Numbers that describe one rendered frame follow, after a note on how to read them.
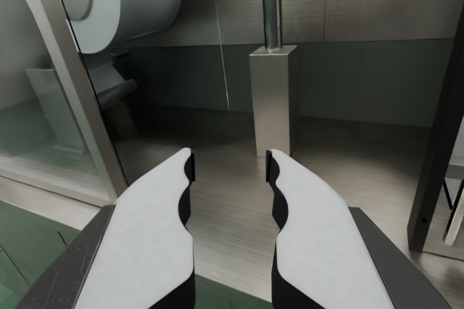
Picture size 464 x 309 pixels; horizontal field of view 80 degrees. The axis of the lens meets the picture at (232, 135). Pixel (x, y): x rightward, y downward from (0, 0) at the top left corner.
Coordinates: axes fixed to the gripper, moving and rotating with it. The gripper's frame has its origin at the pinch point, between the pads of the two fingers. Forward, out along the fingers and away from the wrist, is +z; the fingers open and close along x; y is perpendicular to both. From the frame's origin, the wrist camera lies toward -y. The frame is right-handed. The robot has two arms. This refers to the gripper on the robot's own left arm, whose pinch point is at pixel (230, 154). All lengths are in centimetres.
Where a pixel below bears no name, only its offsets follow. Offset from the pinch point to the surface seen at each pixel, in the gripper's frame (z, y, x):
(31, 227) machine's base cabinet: 47, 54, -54
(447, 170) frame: 19.9, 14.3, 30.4
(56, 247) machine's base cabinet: 44, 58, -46
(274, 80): 49, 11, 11
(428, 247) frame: 18.7, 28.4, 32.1
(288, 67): 48, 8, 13
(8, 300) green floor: 80, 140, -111
